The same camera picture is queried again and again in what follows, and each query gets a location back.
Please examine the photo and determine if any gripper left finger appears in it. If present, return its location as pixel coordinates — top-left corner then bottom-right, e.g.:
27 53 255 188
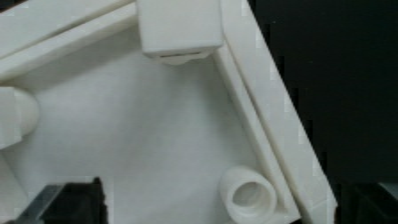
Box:
15 178 107 224

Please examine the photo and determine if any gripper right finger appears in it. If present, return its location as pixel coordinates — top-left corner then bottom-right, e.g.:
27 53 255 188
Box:
340 183 398 224

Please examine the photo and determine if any white table leg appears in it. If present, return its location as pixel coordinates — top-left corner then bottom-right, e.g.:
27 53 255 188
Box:
0 87 40 150
137 0 224 65

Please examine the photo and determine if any white square table top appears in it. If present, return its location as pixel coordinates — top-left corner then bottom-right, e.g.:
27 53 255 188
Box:
0 6 301 224

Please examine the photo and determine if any white U-shaped obstacle fence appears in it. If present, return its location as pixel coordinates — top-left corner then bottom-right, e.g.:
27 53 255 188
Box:
0 0 338 224

